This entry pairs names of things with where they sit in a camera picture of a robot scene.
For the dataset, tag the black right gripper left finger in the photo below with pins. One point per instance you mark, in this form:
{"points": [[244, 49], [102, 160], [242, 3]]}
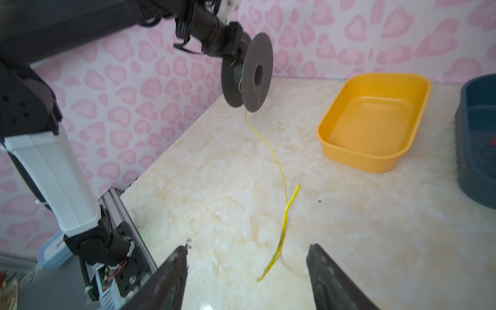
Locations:
{"points": [[166, 287]]}

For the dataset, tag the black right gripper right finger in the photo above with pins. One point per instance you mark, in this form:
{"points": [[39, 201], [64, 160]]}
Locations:
{"points": [[332, 288]]}

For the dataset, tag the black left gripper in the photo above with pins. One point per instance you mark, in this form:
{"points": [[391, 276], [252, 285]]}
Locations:
{"points": [[198, 20]]}

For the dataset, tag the dark grey cable spool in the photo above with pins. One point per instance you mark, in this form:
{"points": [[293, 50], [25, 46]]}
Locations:
{"points": [[246, 76]]}

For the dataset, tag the yellow plastic tray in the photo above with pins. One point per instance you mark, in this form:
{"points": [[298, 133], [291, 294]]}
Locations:
{"points": [[374, 119]]}

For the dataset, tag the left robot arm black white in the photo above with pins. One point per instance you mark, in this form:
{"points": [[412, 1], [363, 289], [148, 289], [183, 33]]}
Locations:
{"points": [[32, 132]]}

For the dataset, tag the blue lidded plastic box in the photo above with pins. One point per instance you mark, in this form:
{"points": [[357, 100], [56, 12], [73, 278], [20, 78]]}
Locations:
{"points": [[54, 253]]}

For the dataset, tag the teal plastic tray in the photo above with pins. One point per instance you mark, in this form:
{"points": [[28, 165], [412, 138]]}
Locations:
{"points": [[475, 140]]}

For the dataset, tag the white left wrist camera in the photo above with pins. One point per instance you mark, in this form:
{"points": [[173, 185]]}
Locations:
{"points": [[224, 10]]}

